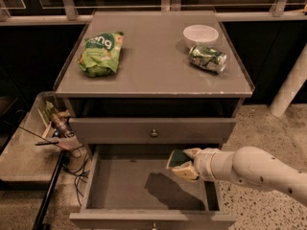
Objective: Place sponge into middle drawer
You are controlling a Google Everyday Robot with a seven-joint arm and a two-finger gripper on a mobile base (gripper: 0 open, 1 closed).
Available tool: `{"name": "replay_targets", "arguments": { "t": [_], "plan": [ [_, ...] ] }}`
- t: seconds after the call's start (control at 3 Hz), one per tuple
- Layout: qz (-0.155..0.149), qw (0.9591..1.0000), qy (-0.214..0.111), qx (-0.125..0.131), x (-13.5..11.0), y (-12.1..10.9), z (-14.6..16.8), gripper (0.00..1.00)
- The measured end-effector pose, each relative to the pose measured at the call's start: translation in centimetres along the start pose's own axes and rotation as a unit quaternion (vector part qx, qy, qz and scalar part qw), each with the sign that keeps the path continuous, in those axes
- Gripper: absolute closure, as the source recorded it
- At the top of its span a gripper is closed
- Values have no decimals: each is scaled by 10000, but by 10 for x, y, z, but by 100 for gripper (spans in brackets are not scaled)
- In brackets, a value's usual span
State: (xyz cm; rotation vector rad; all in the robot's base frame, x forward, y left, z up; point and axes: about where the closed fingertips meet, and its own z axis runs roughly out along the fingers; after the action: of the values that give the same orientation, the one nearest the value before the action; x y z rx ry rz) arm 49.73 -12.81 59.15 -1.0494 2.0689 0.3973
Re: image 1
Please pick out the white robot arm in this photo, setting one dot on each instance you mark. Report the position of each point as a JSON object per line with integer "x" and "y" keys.
{"x": 247, "y": 166}

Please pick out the grey open middle drawer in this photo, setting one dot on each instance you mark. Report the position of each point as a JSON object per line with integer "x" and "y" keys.
{"x": 130, "y": 188}

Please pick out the crushed green soda can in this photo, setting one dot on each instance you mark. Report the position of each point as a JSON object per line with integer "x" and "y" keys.
{"x": 207, "y": 59}

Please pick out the white window railing frame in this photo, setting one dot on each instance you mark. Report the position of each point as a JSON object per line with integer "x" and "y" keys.
{"x": 78, "y": 11}

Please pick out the brass top drawer knob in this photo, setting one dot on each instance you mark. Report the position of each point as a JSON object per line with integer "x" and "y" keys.
{"x": 154, "y": 133}

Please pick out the grey drawer cabinet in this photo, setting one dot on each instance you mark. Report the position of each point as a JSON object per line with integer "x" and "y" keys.
{"x": 155, "y": 78}

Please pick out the clutter items in bin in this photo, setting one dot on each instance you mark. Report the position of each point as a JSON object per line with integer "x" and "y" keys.
{"x": 57, "y": 119}

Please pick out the green snack bag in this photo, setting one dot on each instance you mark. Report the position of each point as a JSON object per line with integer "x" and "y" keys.
{"x": 100, "y": 55}

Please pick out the white bowl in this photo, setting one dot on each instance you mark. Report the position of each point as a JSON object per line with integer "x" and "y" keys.
{"x": 200, "y": 35}

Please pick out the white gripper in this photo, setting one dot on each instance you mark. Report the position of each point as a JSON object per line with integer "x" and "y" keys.
{"x": 203, "y": 164}

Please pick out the white pillar post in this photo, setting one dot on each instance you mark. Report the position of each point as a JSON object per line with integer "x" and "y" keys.
{"x": 290, "y": 87}

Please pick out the grey top drawer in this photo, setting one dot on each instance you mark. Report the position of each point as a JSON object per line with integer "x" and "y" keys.
{"x": 138, "y": 130}

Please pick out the green yellow sponge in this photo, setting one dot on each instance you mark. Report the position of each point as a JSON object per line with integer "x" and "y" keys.
{"x": 178, "y": 160}

